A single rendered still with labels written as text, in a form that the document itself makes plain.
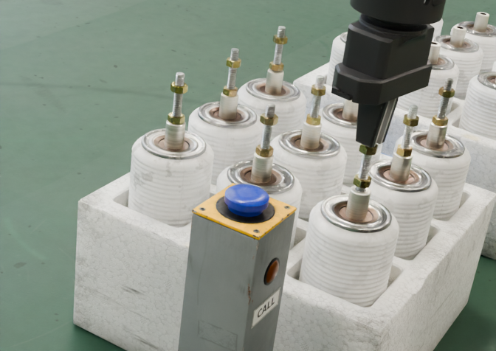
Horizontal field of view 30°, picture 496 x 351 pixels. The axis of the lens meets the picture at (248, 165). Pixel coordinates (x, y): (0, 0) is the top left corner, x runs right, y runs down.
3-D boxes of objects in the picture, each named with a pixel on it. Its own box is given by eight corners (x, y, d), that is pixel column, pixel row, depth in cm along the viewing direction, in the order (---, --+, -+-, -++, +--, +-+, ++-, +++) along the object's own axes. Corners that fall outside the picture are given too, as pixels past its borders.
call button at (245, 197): (274, 212, 84) (277, 192, 83) (252, 228, 81) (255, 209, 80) (237, 197, 86) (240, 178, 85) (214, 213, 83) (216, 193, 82)
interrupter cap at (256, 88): (311, 99, 126) (311, 94, 126) (266, 107, 122) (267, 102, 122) (277, 80, 131) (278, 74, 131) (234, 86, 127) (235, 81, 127)
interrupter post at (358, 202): (371, 219, 98) (376, 192, 97) (355, 224, 97) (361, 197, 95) (355, 209, 100) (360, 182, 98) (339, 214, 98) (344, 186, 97)
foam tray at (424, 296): (467, 304, 131) (497, 192, 123) (350, 466, 100) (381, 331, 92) (234, 209, 147) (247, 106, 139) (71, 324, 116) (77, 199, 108)
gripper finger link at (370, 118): (354, 137, 95) (364, 81, 92) (379, 149, 93) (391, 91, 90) (345, 141, 94) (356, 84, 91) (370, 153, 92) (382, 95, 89)
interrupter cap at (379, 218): (405, 224, 98) (407, 218, 98) (356, 242, 93) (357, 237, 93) (354, 193, 103) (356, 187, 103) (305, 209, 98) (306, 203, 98)
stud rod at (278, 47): (270, 80, 125) (277, 27, 122) (271, 77, 126) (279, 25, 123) (277, 81, 125) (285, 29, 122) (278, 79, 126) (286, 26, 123)
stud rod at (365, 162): (362, 195, 98) (374, 130, 94) (364, 200, 97) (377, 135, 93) (353, 195, 97) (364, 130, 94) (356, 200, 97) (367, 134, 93)
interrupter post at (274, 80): (285, 95, 126) (288, 72, 125) (271, 97, 125) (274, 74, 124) (274, 88, 128) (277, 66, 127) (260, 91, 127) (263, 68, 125)
